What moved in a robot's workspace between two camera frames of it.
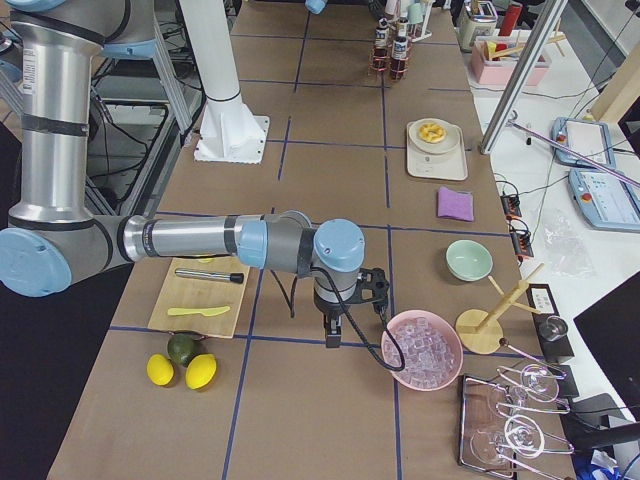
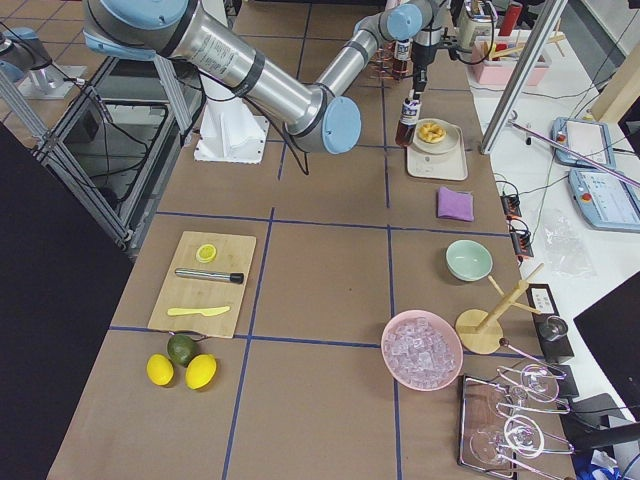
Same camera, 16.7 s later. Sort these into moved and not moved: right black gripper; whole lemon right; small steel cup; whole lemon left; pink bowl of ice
Moved: right black gripper
Not moved: small steel cup; pink bowl of ice; whole lemon right; whole lemon left
